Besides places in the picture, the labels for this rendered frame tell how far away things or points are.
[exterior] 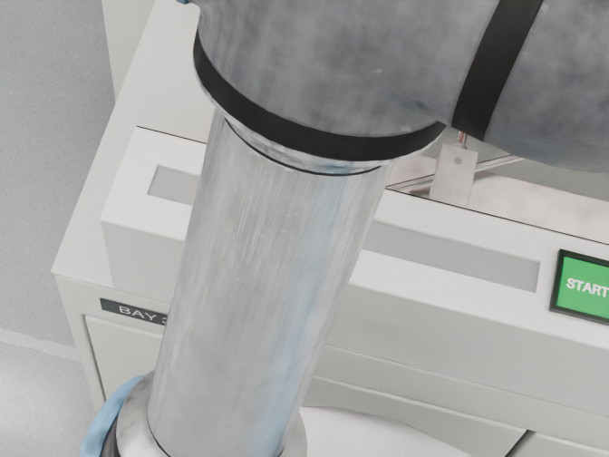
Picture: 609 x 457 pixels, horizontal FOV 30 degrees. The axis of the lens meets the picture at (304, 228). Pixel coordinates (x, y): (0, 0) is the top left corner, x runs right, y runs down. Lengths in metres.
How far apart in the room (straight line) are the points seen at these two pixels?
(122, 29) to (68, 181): 0.35
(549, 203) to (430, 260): 0.18
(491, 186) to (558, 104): 0.68
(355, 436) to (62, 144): 1.20
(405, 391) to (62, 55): 1.27
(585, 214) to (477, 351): 0.18
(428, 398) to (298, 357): 0.55
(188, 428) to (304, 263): 0.15
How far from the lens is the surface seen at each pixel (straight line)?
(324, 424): 1.02
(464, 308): 0.93
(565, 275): 0.96
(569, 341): 0.94
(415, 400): 1.14
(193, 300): 0.56
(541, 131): 0.41
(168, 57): 1.19
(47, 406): 1.90
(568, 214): 1.08
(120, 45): 1.88
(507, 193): 1.08
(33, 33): 2.25
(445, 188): 1.03
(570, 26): 0.39
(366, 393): 1.14
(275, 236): 0.51
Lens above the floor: 1.79
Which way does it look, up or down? 63 degrees down
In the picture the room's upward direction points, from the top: 9 degrees clockwise
